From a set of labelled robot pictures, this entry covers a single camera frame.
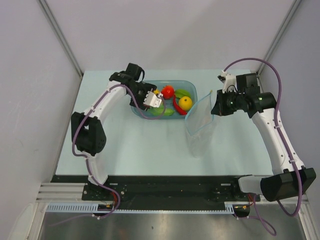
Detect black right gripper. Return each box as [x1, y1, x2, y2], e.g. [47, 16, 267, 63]
[211, 88, 245, 117]

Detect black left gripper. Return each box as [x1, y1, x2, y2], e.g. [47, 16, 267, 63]
[127, 82, 156, 111]

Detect clear zip top bag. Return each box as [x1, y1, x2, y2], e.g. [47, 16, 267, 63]
[184, 91, 216, 158]

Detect green star fruit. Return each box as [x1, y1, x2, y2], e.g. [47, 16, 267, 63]
[174, 88, 192, 99]

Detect yellow orange fruit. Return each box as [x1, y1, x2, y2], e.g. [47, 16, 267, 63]
[178, 96, 193, 112]

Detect red chili pepper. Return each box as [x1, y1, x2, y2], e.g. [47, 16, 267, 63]
[172, 95, 187, 116]

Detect yellow banana bunch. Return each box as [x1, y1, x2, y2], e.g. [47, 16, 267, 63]
[153, 89, 163, 99]

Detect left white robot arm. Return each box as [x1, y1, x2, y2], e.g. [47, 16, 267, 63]
[71, 63, 163, 200]

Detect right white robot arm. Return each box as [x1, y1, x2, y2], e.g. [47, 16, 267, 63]
[211, 71, 316, 202]

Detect blue plastic food tub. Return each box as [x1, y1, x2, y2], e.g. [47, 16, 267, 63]
[130, 80, 198, 120]

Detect red tomato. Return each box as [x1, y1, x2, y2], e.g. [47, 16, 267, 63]
[161, 85, 175, 100]

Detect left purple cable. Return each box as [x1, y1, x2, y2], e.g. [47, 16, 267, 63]
[47, 83, 166, 227]

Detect purple cable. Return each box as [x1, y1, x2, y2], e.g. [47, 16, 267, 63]
[224, 57, 304, 237]
[47, 83, 166, 227]

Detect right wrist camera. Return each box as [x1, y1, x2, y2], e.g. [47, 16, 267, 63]
[217, 71, 236, 93]

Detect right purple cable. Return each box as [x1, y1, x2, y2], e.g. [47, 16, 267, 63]
[224, 57, 304, 237]

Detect left aluminium frame post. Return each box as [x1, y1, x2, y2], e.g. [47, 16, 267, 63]
[36, 0, 84, 79]

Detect aluminium frame post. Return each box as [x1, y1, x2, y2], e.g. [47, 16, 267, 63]
[263, 0, 303, 62]
[36, 0, 84, 79]

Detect white slotted cable duct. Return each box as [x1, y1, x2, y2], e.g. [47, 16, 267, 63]
[45, 202, 235, 215]

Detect right aluminium frame post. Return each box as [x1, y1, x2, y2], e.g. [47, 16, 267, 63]
[263, 0, 303, 62]

